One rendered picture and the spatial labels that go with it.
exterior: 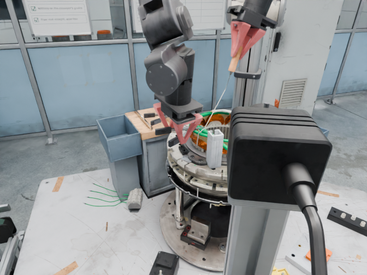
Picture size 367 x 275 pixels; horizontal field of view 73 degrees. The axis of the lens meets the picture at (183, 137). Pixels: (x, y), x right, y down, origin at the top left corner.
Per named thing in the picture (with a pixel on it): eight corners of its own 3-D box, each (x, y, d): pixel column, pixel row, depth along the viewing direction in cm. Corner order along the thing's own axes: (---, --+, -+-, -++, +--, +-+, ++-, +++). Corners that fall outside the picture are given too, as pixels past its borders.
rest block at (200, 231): (193, 226, 78) (194, 215, 76) (209, 233, 76) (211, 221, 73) (187, 237, 75) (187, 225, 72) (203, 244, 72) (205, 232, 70)
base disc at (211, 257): (181, 291, 64) (181, 290, 63) (148, 193, 96) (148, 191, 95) (302, 247, 75) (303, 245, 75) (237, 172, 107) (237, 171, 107)
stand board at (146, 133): (142, 140, 81) (141, 133, 80) (125, 118, 96) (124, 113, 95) (194, 127, 90) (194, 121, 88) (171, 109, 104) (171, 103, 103)
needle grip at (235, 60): (232, 71, 59) (241, 46, 57) (226, 70, 60) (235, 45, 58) (236, 72, 60) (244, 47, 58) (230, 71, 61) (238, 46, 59)
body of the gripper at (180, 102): (178, 121, 50) (179, 87, 46) (153, 101, 56) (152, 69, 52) (203, 113, 53) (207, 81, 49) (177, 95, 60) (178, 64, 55)
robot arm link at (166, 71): (186, 3, 44) (147, 21, 48) (162, 12, 35) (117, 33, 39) (208, 66, 49) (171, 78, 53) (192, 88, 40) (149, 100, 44)
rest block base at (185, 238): (187, 228, 80) (187, 223, 79) (210, 238, 77) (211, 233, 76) (179, 239, 76) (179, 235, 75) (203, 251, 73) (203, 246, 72)
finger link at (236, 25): (256, 65, 57) (274, 23, 54) (229, 55, 55) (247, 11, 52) (243, 61, 63) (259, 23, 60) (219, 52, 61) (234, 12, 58)
